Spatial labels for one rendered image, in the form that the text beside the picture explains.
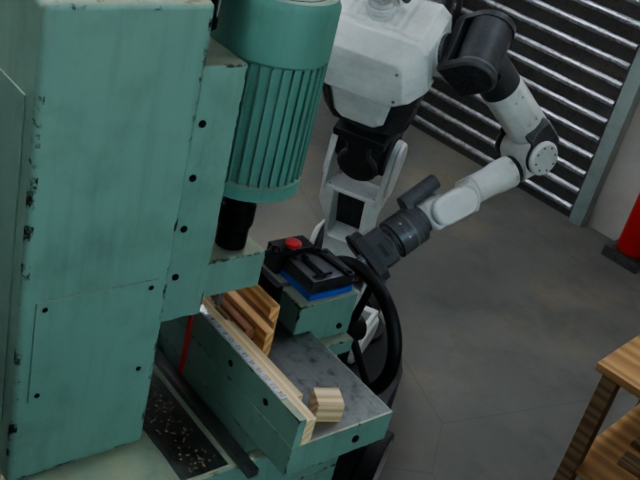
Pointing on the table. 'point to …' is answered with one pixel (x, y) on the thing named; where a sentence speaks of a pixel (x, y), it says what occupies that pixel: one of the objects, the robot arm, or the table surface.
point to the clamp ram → (271, 285)
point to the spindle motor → (275, 90)
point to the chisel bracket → (233, 269)
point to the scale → (243, 353)
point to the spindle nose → (234, 223)
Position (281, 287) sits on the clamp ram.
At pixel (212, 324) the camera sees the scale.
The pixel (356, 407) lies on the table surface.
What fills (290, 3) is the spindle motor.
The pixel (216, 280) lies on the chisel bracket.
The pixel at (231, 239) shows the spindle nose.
